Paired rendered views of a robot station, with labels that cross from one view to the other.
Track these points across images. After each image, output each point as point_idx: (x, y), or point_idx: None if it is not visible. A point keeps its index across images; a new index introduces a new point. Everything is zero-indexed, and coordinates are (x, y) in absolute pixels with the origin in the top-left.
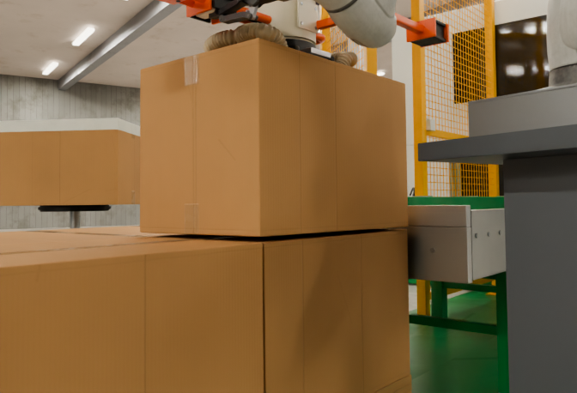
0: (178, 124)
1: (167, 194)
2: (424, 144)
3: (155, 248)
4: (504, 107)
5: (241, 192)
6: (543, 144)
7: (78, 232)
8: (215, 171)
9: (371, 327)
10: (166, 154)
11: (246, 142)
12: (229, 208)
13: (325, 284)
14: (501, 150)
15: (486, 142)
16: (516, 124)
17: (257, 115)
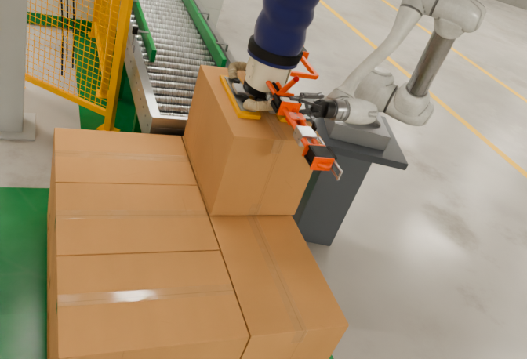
0: (258, 169)
1: (240, 199)
2: None
3: (294, 248)
4: (350, 132)
5: (290, 200)
6: (370, 161)
7: (132, 212)
8: (278, 191)
9: None
10: (245, 181)
11: (301, 182)
12: (281, 205)
13: None
14: (354, 157)
15: (350, 153)
16: (352, 139)
17: (310, 172)
